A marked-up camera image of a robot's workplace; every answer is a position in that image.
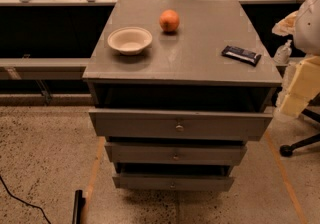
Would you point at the black bar on floor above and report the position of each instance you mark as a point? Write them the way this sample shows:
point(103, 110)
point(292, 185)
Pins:
point(79, 202)

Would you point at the grey drawer cabinet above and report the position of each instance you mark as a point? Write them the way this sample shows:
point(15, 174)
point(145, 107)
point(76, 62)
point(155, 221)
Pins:
point(182, 71)

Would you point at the bottom grey drawer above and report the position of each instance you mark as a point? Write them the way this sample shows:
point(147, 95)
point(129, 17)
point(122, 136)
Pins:
point(172, 182)

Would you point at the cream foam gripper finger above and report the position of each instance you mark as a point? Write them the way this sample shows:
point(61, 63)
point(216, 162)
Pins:
point(301, 84)

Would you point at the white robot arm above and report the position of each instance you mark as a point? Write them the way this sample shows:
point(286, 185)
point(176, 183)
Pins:
point(304, 26)

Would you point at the grey drawer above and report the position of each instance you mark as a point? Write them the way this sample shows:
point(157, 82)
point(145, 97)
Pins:
point(173, 124)
point(149, 153)
point(172, 182)

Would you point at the clear sanitizer bottle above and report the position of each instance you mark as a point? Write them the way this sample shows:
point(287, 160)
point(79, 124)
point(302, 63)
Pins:
point(283, 53)

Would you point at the top grey drawer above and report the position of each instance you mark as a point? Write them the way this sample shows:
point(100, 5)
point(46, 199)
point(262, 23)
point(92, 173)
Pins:
point(173, 124)

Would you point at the black office chair base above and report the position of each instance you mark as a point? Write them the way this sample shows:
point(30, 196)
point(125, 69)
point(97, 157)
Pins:
point(287, 150)

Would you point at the dark blue rxbar wrapper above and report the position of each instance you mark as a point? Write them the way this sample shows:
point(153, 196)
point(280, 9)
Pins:
point(241, 55)

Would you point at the white bowl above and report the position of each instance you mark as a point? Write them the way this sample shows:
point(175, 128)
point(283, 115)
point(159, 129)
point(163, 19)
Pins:
point(130, 40)

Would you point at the orange fruit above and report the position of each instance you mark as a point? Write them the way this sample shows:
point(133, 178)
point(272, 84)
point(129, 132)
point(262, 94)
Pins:
point(169, 21)

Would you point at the middle grey drawer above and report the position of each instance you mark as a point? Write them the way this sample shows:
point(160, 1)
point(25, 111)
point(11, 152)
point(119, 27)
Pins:
point(149, 153)

